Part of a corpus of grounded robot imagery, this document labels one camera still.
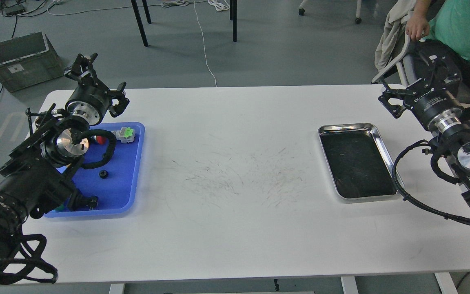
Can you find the beige jacket on chair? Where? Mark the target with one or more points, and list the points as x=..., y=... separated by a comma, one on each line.
x=394, y=25

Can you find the blue plastic tray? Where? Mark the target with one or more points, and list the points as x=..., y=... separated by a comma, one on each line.
x=117, y=192

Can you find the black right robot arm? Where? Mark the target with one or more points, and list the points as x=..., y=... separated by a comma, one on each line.
x=450, y=152

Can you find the black table leg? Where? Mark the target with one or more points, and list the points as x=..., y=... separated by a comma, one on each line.
x=233, y=17
x=138, y=18

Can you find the person's hand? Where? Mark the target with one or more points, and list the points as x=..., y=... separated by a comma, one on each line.
x=417, y=27

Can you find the grey green connector switch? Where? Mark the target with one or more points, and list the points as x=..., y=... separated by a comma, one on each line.
x=125, y=135

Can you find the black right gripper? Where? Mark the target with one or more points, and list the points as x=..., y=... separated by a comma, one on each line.
x=437, y=100

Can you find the white office chair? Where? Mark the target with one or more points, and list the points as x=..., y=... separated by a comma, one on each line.
x=401, y=63

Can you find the grey plastic crate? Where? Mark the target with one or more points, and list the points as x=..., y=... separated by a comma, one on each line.
x=28, y=60

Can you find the black table leg right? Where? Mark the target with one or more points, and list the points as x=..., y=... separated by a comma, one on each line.
x=233, y=17

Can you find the red push button switch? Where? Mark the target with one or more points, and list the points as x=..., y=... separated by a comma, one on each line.
x=101, y=140

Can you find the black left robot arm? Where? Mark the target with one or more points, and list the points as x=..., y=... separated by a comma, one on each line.
x=38, y=177

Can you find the black table leg left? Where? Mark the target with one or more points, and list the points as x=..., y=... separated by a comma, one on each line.
x=138, y=18

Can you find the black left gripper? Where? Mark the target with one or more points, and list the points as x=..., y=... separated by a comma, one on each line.
x=88, y=99

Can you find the person in green shirt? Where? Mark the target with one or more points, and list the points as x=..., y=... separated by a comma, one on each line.
x=451, y=27

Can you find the silver metal tray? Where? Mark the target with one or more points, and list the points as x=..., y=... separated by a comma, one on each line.
x=359, y=162

